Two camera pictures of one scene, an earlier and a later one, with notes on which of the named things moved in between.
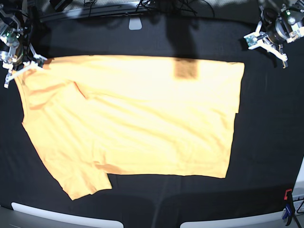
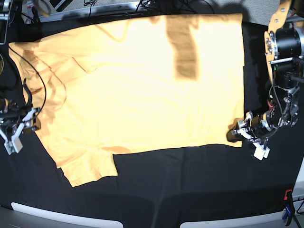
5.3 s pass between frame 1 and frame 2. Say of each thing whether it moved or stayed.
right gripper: moved
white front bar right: stayed
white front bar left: stayed
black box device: stayed
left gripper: moved
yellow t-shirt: moved
